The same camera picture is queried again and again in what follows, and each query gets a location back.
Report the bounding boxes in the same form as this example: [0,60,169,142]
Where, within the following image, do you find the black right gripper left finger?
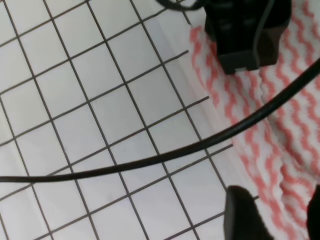
[223,185,273,240]

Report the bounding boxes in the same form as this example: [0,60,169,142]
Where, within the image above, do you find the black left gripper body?
[204,0,292,40]

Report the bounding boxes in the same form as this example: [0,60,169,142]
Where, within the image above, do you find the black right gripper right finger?
[307,185,320,240]

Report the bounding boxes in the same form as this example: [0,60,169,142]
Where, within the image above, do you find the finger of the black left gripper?
[258,25,287,67]
[216,29,260,75]

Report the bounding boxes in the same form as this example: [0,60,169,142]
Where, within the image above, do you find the pink wavy striped towel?
[190,0,320,240]

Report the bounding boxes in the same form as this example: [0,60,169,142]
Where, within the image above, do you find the black left camera cable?
[0,57,320,184]

